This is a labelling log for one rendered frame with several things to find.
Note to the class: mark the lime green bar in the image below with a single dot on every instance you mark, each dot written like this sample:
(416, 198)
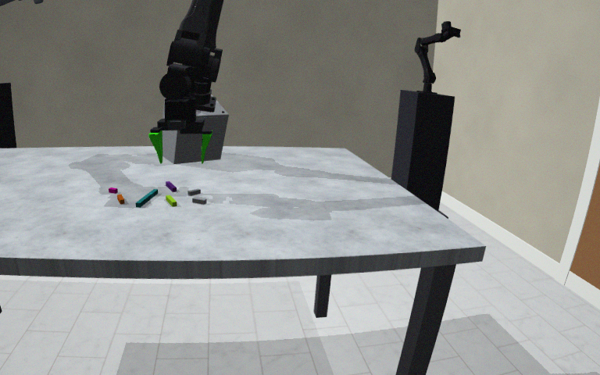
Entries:
(171, 200)

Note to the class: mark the purple rod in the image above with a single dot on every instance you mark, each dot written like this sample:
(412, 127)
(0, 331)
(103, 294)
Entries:
(171, 186)

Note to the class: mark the turquoise rod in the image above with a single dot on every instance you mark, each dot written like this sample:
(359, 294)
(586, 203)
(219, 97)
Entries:
(146, 198)

